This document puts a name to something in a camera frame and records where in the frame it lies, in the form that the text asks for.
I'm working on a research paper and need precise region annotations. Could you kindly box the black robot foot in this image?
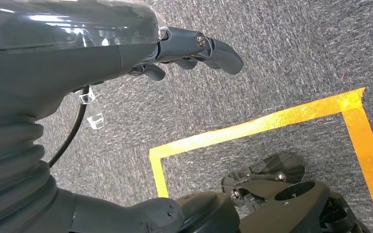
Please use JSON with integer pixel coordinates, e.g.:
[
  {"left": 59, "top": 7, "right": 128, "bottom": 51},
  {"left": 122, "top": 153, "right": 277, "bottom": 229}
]
[{"left": 221, "top": 152, "right": 306, "bottom": 206}]

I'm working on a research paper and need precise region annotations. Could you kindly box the clear plastic tab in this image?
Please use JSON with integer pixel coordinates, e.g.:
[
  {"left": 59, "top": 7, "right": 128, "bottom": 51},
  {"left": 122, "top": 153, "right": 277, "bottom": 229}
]
[{"left": 75, "top": 87, "right": 105, "bottom": 130}]

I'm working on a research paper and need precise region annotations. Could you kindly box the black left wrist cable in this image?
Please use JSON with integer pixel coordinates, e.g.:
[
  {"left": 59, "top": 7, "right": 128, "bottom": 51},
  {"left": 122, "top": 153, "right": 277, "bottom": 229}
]
[{"left": 48, "top": 85, "right": 91, "bottom": 168}]

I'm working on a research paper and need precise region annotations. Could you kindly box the yellow floor tape square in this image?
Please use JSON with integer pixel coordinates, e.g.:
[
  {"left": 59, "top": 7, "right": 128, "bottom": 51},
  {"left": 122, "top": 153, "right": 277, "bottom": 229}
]
[{"left": 149, "top": 86, "right": 373, "bottom": 233}]

